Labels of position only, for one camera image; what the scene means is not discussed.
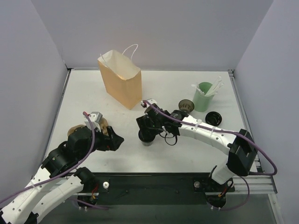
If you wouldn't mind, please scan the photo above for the green plastic straw holder cup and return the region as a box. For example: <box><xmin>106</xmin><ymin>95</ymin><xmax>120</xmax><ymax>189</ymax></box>
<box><xmin>192</xmin><ymin>82</ymin><xmax>215</xmax><ymax>112</ymax></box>

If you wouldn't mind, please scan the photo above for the brown pulp cup carrier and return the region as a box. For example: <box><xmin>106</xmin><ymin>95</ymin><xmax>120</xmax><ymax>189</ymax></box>
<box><xmin>67</xmin><ymin>118</ymin><xmax>109</xmax><ymax>136</ymax></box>

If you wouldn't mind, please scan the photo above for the brown paper bag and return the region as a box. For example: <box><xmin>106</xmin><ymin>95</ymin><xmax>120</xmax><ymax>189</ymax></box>
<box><xmin>98</xmin><ymin>44</ymin><xmax>142</xmax><ymax>110</ymax></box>

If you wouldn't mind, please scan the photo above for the black paper coffee cup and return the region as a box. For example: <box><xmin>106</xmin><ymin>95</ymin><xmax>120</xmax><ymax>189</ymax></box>
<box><xmin>140</xmin><ymin>138</ymin><xmax>155</xmax><ymax>146</ymax></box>

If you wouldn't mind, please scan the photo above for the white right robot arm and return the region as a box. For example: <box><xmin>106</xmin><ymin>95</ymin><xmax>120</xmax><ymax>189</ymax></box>
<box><xmin>136</xmin><ymin>102</ymin><xmax>257</xmax><ymax>190</ymax></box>

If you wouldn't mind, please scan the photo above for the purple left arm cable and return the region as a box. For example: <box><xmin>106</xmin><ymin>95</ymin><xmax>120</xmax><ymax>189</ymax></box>
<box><xmin>0</xmin><ymin>111</ymin><xmax>110</xmax><ymax>210</ymax></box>

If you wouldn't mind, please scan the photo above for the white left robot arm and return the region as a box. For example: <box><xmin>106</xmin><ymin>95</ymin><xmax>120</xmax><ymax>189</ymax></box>
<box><xmin>0</xmin><ymin>126</ymin><xmax>124</xmax><ymax>224</ymax></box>

